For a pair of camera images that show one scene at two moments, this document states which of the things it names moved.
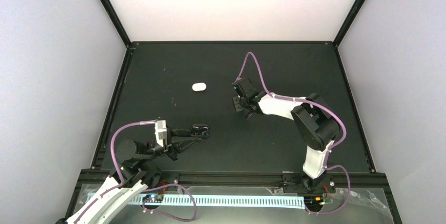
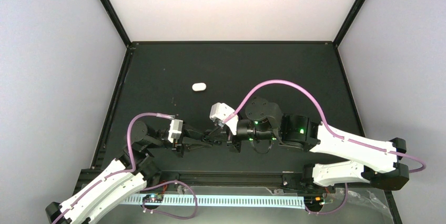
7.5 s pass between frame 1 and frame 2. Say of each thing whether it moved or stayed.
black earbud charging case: moved
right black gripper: moved
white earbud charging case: stayed
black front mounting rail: stayed
